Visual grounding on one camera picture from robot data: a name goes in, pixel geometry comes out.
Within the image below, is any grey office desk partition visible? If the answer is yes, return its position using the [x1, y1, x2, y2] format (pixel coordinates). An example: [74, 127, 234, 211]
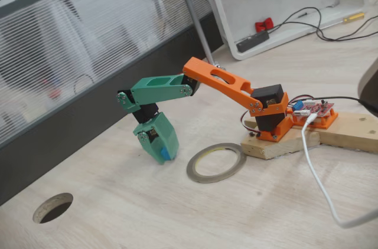
[0, 0, 226, 207]

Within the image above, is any wooden base block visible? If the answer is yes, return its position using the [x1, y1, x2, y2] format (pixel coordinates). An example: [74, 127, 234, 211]
[240, 129, 322, 160]

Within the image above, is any metal pole with flange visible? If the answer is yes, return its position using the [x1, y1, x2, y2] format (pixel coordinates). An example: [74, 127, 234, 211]
[172, 0, 227, 71]

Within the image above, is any black bar device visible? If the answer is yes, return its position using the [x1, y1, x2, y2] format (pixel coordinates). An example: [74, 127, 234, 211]
[236, 30, 271, 53]

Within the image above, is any red clamp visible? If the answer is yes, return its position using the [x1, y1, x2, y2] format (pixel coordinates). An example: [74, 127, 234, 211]
[255, 18, 274, 33]

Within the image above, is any red controller board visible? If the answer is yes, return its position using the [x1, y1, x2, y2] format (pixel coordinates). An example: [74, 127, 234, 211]
[291, 99, 336, 119]

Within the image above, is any orange board holder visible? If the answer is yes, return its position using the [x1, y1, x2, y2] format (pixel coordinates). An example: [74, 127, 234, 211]
[291, 109, 339, 130]

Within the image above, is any light wooden plank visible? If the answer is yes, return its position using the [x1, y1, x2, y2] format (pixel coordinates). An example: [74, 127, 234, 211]
[318, 112, 378, 154]

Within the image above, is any grey rounded object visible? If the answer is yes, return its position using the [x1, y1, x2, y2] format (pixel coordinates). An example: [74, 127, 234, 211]
[357, 57, 378, 111]

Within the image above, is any grey tape ring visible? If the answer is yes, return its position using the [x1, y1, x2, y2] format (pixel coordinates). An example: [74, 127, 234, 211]
[186, 142, 247, 184]

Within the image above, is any red white black servo wire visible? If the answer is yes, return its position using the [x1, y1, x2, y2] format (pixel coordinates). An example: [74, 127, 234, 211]
[239, 106, 262, 137]

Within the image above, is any white usb cable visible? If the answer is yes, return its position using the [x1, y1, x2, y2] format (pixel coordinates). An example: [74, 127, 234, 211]
[301, 113, 378, 229]

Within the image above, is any thin black cable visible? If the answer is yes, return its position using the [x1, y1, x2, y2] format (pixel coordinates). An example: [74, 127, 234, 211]
[273, 14, 378, 42]
[296, 6, 378, 42]

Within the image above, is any thick black cable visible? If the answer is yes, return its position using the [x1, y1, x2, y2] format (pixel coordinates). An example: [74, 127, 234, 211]
[317, 96, 378, 116]

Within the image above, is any yellow handled screwdriver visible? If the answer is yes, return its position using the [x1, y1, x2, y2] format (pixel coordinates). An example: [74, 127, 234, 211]
[341, 12, 366, 23]

